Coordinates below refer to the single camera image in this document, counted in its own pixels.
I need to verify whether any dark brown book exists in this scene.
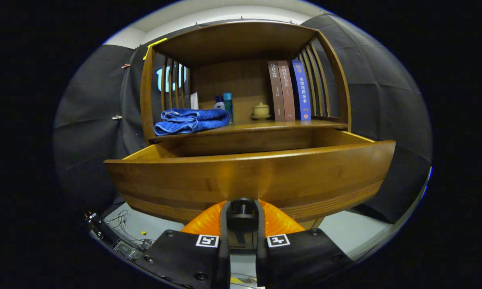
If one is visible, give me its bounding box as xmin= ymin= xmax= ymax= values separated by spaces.
xmin=267 ymin=61 xmax=286 ymax=122

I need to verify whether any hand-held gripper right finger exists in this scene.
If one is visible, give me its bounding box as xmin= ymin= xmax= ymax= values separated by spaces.
xmin=254 ymin=199 xmax=354 ymax=289

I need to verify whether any folded blue towel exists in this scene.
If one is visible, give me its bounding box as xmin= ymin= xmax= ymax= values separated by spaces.
xmin=154 ymin=108 xmax=230 ymax=136

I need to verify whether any blue book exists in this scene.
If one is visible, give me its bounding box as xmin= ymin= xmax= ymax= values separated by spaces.
xmin=291 ymin=59 xmax=312 ymax=121

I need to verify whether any wooden drawer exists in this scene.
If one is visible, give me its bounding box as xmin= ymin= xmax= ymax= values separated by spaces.
xmin=104 ymin=128 xmax=397 ymax=230

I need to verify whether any teal bottle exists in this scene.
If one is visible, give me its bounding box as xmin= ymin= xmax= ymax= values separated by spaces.
xmin=223 ymin=93 xmax=234 ymax=123

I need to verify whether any reddish brown book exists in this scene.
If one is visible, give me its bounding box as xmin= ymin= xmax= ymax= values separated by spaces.
xmin=277 ymin=60 xmax=296 ymax=121

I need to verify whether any wooden cabinet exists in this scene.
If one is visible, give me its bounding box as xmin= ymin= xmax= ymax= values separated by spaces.
xmin=140 ymin=20 xmax=352 ymax=231

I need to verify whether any black drawer knob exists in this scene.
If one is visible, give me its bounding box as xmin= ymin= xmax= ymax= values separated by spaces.
xmin=229 ymin=197 xmax=257 ymax=220

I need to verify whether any beige lidded teacup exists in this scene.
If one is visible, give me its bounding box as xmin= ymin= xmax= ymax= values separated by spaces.
xmin=251 ymin=102 xmax=272 ymax=120

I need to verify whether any wooden countertop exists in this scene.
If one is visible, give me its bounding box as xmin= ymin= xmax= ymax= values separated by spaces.
xmin=149 ymin=119 xmax=348 ymax=143

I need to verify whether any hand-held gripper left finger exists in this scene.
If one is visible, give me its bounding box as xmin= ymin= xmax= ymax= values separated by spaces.
xmin=135 ymin=199 xmax=231 ymax=289

